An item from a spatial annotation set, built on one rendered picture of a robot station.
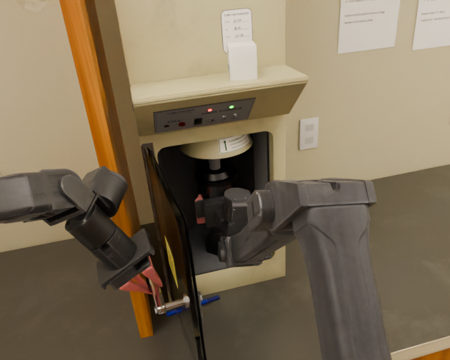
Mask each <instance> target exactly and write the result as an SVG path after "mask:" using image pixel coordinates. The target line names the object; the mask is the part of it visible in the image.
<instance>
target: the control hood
mask: <svg viewBox="0 0 450 360"><path fill-rule="evenodd" d="M257 77H258V79H249V80H240V81H230V78H229V73H228V72H225V73H219V74H209V75H203V76H193V77H186V78H180V79H170V80H164V81H154V82H148V83H142V84H132V85H131V86H130V90H131V97H132V102H133V103H132V106H133V108H134V113H135V117H136V125H137V129H138V133H139V136H150V135H154V134H163V133H168V132H173V131H182V130H187V129H195V128H201V127H205V126H198V127H192V128H187V129H179V130H173V131H165V132H160V133H155V127H154V112H158V111H166V110H172V109H181V108H186V107H192V106H201V105H207V104H216V103H221V102H227V101H236V100H241V99H250V98H256V99H255V102H254V105H253V107H252V109H251V112H250V114H249V117H248V119H244V120H238V121H246V120H252V119H260V118H265V117H270V116H278V115H284V114H289V113H290V111H291V110H292V108H293V107H294V104H295V103H296V101H297V99H298V98H299V96H300V95H301V93H302V91H303V90H304V87H305V86H306V84H307V83H308V81H309V78H308V76H307V75H305V74H303V73H301V72H299V71H297V70H295V69H293V68H291V67H289V66H287V65H280V66H270V67H264V68H258V69H257ZM238 121H230V122H225V123H220V124H227V123H233V122H238ZM214 125H219V124H211V125H206V126H214Z"/></svg>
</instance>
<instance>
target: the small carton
mask: <svg viewBox="0 0 450 360"><path fill-rule="evenodd" d="M226 45H227V56H228V67H229V78H230V81H240V80H249V79H258V77H257V55H256V44H255V43H254V42H253V41H242V42H233V43H227V44H226Z"/></svg>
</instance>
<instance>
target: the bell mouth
mask: <svg viewBox="0 0 450 360"><path fill-rule="evenodd" d="M252 144H253V141H252V139H251V137H250V135H249V134H243V135H238V136H230V137H225V138H220V139H212V140H208V141H199V142H194V143H190V144H182V145H181V151H182V152H183V153H184V154H186V155H188V156H190V157H194V158H197V159H224V158H229V157H232V156H236V155H239V154H242V153H244V152H245V151H247V150H248V149H249V148H250V147H251V145H252Z"/></svg>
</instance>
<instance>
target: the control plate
mask: <svg viewBox="0 0 450 360"><path fill-rule="evenodd" d="M255 99H256V98H250V99H241V100H236V101H227V102H221V103H216V104H207V105H201V106H192V107H186V108H181V109H172V110H166V111H158V112H154V127H155V133H160V132H165V131H173V130H179V129H187V128H192V127H198V126H206V125H211V124H220V123H225V122H230V121H238V120H244V119H248V117H249V114H250V112H251V109H252V107H253V105H254V102H255ZM232 105H233V106H234V108H232V109H230V108H229V107H230V106H232ZM208 109H213V110H212V111H207V110H208ZM234 114H238V116H237V117H236V118H235V116H234ZM223 116H226V118H225V119H223V118H222V117H223ZM199 118H203V119H202V123H201V124H196V125H194V119H199ZM210 118H214V120H213V121H211V120H210ZM180 122H185V123H186V125H185V126H179V123H180ZM165 125H169V127H166V128H165V127H164V126H165Z"/></svg>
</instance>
